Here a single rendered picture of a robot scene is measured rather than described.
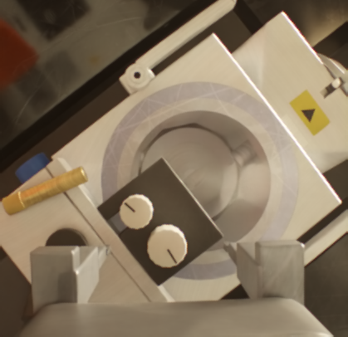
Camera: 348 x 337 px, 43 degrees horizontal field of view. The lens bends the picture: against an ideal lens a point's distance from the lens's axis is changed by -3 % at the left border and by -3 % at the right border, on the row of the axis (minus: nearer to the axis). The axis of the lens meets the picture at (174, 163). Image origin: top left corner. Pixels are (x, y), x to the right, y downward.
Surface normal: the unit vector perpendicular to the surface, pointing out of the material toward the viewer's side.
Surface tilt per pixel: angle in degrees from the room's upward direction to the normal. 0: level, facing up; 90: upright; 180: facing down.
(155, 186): 90
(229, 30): 90
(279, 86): 90
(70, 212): 90
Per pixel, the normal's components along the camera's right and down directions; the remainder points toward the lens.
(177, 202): 0.02, 0.00
